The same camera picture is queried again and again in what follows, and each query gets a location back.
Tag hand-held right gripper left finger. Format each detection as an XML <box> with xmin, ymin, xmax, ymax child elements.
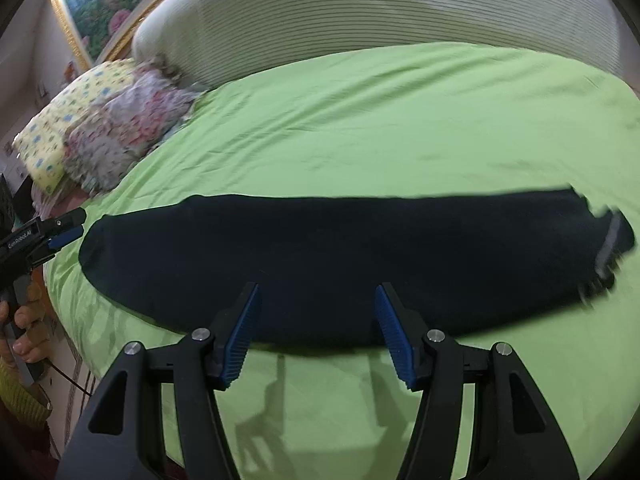
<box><xmin>56</xmin><ymin>282</ymin><xmax>261</xmax><ymax>480</ymax></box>

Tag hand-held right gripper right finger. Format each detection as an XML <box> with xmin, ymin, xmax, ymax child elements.
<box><xmin>375</xmin><ymin>282</ymin><xmax>581</xmax><ymax>480</ymax></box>

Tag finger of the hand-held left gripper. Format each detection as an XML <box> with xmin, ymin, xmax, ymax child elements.
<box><xmin>42</xmin><ymin>208</ymin><xmax>88</xmax><ymax>234</ymax></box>
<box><xmin>29</xmin><ymin>227</ymin><xmax>84</xmax><ymax>269</ymax></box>

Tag black pants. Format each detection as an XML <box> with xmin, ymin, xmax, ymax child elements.
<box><xmin>79</xmin><ymin>186</ymin><xmax>636</xmax><ymax>348</ymax></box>

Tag person's left forearm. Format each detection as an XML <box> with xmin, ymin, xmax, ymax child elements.
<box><xmin>0</xmin><ymin>345</ymin><xmax>53</xmax><ymax>431</ymax></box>

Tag person's left hand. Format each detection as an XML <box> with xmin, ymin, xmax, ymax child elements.
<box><xmin>0</xmin><ymin>283</ymin><xmax>50</xmax><ymax>365</ymax></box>

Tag yellow patterned pillow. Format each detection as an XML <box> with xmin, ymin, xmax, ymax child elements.
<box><xmin>12</xmin><ymin>58</ymin><xmax>137</xmax><ymax>194</ymax></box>

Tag floral patterned pillow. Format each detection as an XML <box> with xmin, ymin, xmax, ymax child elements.
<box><xmin>63</xmin><ymin>58</ymin><xmax>207</xmax><ymax>196</ymax></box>

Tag green bed sheet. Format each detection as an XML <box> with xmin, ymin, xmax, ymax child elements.
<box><xmin>43</xmin><ymin>41</ymin><xmax>640</xmax><ymax>480</ymax></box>

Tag gold framed floral painting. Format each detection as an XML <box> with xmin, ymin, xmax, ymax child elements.
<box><xmin>48</xmin><ymin>0</ymin><xmax>216</xmax><ymax>71</ymax></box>

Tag striped padded headboard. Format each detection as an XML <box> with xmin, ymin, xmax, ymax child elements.
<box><xmin>132</xmin><ymin>0</ymin><xmax>632</xmax><ymax>92</ymax></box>

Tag black cable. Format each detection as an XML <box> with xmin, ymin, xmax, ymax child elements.
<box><xmin>44</xmin><ymin>358</ymin><xmax>94</xmax><ymax>399</ymax></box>

